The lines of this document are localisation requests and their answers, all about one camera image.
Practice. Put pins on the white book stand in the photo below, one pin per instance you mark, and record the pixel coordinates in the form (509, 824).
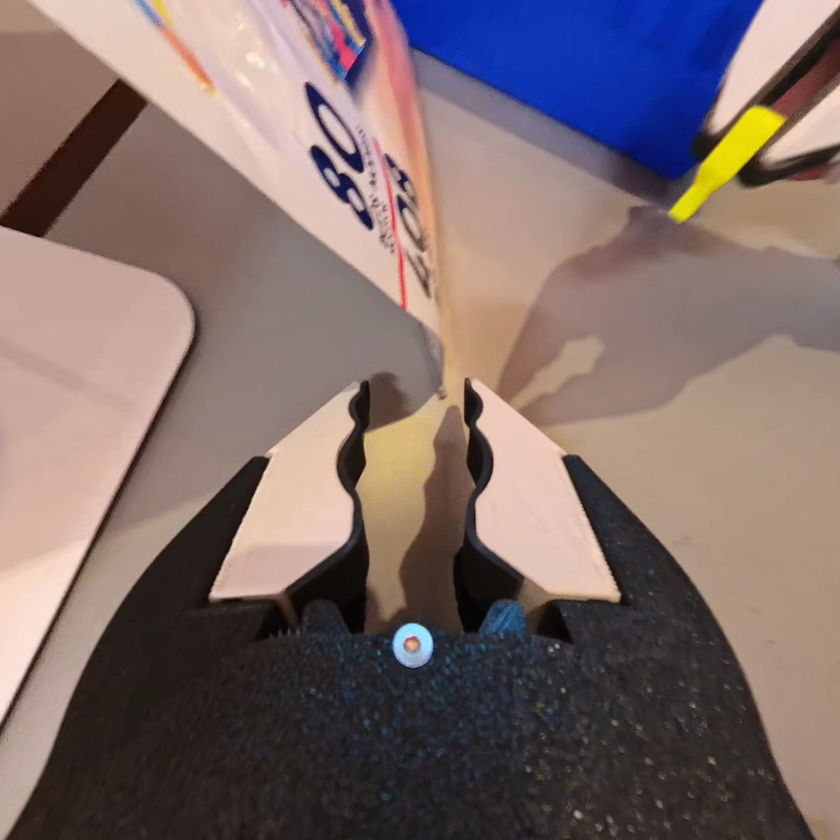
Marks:
(72, 394)

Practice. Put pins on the blue plastic storage bin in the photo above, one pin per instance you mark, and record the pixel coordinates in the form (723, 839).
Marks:
(558, 72)

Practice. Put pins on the printed construction toy box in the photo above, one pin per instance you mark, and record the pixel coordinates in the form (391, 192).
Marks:
(295, 131)

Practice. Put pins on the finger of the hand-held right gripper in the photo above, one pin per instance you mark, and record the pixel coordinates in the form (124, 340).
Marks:
(807, 141)
(768, 52)

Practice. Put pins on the yellow-green plastic connector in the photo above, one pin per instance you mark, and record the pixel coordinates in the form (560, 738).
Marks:
(728, 161)

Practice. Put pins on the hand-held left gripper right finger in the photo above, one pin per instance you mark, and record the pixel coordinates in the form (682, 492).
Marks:
(538, 518)

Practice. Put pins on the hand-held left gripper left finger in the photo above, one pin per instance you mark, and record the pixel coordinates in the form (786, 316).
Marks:
(289, 518)

